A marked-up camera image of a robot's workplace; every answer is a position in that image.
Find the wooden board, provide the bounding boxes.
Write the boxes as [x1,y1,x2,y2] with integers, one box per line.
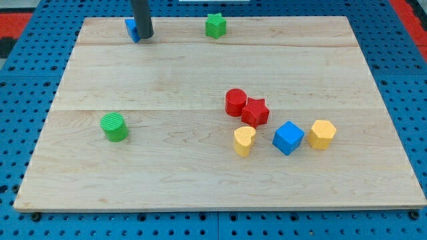
[13,16,426,213]

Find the red cylinder block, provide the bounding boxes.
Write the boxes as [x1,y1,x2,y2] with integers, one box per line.
[224,88,247,117]

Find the yellow heart block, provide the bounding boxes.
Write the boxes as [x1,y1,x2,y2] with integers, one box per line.
[233,126,256,157]

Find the red star block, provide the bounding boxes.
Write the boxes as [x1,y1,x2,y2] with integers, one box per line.
[241,97,270,128]

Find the blue cube block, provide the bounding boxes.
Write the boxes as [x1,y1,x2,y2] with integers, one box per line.
[272,121,304,155]

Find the green star block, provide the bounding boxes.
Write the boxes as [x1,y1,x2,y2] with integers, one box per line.
[205,13,227,39]

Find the green cylinder block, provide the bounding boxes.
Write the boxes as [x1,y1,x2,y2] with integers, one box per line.
[100,112,129,142]

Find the yellow hexagon block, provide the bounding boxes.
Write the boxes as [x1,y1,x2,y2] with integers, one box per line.
[307,119,336,150]

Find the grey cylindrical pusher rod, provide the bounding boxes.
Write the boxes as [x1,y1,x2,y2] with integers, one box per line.
[129,0,154,41]

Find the blue block behind rod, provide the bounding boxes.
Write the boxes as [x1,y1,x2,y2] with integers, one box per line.
[125,19,141,43]

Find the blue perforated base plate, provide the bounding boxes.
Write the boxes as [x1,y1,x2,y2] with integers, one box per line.
[1,1,426,239]

